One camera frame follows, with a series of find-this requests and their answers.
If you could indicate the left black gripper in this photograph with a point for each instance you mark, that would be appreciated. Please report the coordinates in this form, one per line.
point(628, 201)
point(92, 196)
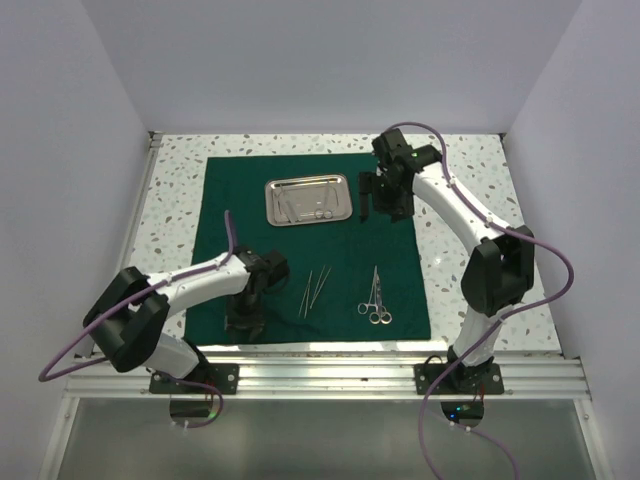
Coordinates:
point(236, 320)

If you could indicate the aluminium mounting rail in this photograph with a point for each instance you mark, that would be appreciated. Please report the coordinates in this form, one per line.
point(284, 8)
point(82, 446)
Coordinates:
point(345, 376)

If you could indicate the steel ring-handled forceps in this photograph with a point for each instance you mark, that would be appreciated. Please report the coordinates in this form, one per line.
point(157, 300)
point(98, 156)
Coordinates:
point(372, 306)

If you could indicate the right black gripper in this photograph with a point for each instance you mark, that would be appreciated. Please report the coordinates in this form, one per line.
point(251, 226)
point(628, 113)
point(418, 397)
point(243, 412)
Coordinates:
point(368, 183)

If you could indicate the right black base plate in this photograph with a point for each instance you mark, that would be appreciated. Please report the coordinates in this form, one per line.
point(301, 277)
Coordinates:
point(482, 379)

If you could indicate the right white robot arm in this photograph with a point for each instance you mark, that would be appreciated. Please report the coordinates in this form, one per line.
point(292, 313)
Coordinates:
point(500, 268)

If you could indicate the dark green surgical cloth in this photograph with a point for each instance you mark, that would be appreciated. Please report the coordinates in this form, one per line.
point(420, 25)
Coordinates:
point(349, 247)

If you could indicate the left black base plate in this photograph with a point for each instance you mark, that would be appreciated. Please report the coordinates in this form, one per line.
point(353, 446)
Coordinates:
point(222, 376)

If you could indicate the steel instrument tray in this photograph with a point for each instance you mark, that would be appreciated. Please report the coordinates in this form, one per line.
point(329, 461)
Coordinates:
point(306, 194)

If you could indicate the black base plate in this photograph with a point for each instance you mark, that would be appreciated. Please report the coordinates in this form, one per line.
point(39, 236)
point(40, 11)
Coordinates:
point(222, 376)
point(482, 379)

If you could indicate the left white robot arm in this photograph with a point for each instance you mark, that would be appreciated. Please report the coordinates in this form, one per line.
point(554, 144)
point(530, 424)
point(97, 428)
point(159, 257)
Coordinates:
point(127, 320)

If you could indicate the small steel scissors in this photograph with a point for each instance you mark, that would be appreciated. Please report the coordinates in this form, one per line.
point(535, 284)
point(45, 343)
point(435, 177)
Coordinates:
point(323, 211)

